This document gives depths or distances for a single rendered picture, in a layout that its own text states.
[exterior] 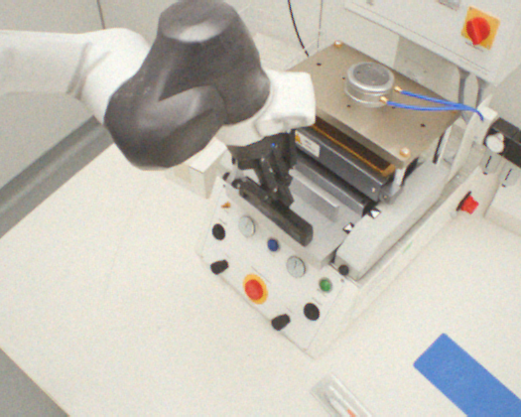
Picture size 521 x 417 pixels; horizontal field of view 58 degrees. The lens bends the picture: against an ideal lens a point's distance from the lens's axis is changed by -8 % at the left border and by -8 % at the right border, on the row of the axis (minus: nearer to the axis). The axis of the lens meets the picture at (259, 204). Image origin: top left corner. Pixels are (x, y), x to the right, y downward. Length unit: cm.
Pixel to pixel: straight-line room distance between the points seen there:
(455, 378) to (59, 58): 83
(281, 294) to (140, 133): 52
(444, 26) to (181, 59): 52
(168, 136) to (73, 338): 62
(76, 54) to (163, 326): 60
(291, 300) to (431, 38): 52
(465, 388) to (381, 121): 51
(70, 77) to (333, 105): 43
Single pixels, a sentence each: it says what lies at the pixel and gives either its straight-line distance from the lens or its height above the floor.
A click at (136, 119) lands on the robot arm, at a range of 48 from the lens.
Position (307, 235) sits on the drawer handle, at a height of 100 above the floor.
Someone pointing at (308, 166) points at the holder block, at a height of 99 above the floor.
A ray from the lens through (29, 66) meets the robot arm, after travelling 52.
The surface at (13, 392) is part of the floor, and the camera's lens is 190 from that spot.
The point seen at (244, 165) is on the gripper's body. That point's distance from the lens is 65.
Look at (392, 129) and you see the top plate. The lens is 80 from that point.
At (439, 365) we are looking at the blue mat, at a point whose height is 75.
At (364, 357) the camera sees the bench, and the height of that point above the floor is 75.
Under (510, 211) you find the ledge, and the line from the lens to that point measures 120.
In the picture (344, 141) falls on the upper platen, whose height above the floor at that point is 106.
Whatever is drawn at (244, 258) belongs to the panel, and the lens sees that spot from 96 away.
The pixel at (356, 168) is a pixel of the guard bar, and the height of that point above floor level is 105.
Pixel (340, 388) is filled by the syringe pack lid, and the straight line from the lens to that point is 91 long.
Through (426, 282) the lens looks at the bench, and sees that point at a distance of 107.
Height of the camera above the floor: 163
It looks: 51 degrees down
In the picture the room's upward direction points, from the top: straight up
